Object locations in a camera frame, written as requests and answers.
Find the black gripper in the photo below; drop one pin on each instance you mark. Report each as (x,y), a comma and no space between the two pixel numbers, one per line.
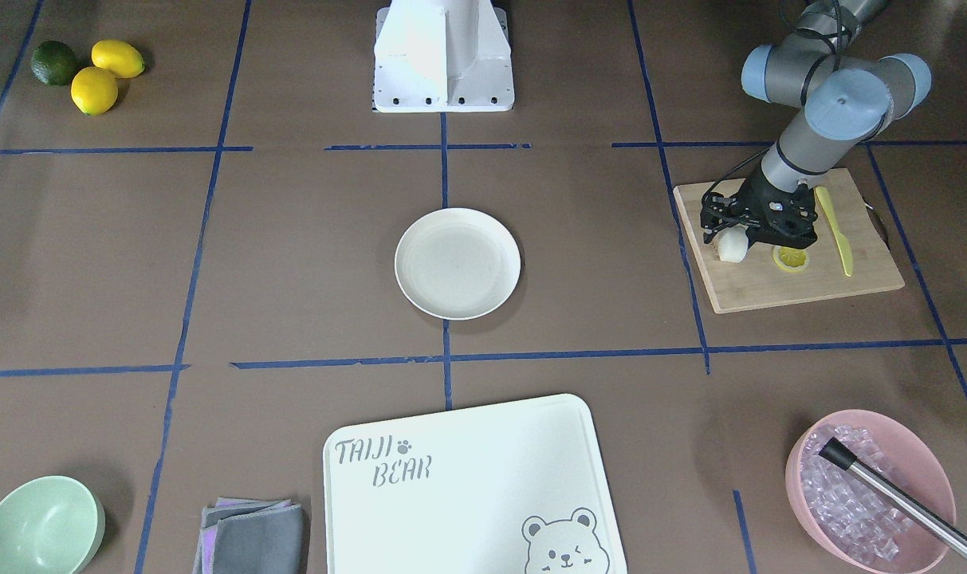
(756,202)

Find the white steamed bun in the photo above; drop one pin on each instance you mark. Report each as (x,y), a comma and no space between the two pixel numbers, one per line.
(732,245)

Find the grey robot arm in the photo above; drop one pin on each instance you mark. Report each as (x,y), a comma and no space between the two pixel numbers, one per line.
(841,101)

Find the cream bear tray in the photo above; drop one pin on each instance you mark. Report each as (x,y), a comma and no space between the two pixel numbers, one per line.
(515,487)

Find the lemon slice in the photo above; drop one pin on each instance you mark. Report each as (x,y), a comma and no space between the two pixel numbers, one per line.
(790,260)

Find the yellow-green plastic knife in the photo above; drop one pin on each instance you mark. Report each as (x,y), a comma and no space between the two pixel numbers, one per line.
(842,243)

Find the bamboo cutting board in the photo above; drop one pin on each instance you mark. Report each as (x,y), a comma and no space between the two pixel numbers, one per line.
(758,282)

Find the metal muddler black tip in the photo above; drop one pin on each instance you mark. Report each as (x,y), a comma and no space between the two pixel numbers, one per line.
(839,455)

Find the pink bowl with ice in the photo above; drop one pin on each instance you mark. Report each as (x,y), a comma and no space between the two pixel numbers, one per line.
(848,519)

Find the round cream plate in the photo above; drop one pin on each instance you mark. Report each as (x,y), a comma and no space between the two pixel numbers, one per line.
(457,264)

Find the folded grey cloth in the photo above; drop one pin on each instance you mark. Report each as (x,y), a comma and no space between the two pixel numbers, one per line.
(238,535)

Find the yellow lemon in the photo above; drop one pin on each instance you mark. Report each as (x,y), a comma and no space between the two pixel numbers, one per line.
(94,91)
(121,59)

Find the green lime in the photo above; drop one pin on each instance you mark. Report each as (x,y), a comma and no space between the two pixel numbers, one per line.
(54,63)

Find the mint green bowl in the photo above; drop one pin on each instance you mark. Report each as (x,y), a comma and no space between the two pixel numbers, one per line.
(52,524)

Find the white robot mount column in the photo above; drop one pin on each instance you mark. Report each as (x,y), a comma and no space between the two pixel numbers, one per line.
(442,56)

